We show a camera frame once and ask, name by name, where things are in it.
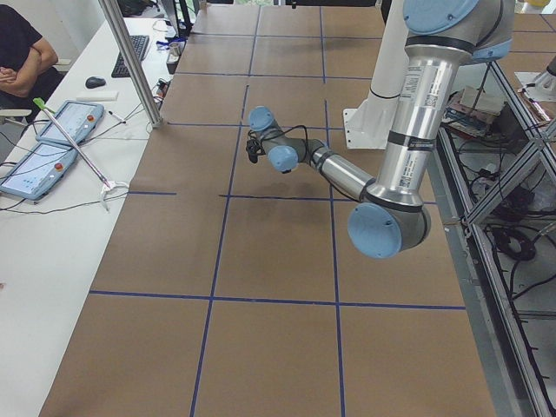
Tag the white camera pole with base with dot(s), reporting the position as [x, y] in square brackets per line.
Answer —
[368, 126]

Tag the seated person in black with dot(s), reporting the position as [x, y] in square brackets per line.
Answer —
[27, 63]

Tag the teach pendant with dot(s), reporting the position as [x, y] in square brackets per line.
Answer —
[39, 171]
[79, 119]

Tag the lower teach pendant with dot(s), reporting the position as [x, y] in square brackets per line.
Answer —
[39, 171]

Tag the long metal reacher stick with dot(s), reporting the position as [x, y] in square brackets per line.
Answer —
[108, 185]

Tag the black computer mouse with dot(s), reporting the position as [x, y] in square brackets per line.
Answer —
[94, 82]

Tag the aluminium frame post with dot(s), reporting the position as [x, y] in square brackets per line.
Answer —
[120, 32]

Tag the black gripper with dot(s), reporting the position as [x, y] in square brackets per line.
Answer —
[252, 149]

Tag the silver metal cup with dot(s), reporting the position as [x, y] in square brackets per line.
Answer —
[174, 52]

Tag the upper teach pendant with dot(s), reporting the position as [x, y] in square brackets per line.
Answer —
[79, 119]

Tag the black marker pen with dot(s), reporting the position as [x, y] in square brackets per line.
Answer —
[120, 119]

